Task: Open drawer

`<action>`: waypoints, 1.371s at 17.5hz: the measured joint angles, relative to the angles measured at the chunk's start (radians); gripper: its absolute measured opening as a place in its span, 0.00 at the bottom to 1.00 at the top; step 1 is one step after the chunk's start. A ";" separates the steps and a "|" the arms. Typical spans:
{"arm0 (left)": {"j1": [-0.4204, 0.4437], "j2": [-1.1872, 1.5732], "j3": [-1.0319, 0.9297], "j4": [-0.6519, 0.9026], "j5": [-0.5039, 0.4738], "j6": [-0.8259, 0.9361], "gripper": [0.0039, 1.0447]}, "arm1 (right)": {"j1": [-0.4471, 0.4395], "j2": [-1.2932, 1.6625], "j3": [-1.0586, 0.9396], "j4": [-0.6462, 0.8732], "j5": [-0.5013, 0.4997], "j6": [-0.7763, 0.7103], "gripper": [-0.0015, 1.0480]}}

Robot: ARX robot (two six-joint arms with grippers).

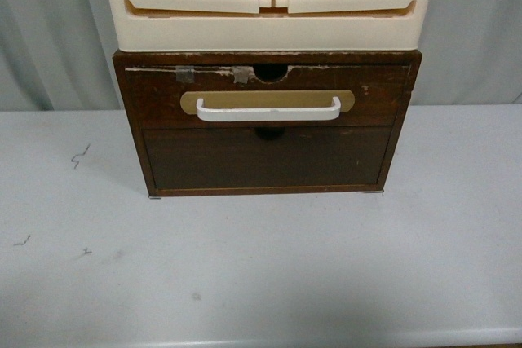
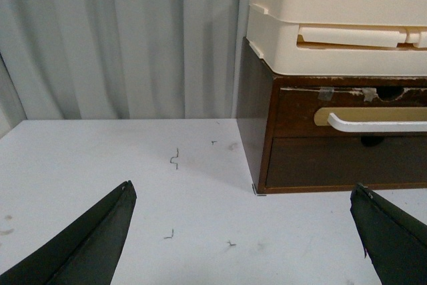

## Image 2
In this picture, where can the upper wooden drawer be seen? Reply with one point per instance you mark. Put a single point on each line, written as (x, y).
(304, 111)

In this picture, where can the white drawer handle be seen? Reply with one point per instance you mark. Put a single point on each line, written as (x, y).
(375, 126)

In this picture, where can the lower wooden drawer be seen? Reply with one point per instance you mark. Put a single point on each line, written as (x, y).
(341, 162)

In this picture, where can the cream plastic organizer box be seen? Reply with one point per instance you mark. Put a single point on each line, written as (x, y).
(383, 38)

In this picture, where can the grey curtain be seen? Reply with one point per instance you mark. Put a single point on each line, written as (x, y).
(120, 59)

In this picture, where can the dark brown wooden drawer cabinet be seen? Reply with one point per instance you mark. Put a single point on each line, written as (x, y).
(258, 105)

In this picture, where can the wooden drawer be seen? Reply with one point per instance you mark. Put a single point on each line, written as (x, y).
(341, 162)
(304, 111)

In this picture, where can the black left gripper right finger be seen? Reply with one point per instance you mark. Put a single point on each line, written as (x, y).
(394, 240)

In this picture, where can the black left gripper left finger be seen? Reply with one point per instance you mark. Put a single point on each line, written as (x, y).
(85, 252)

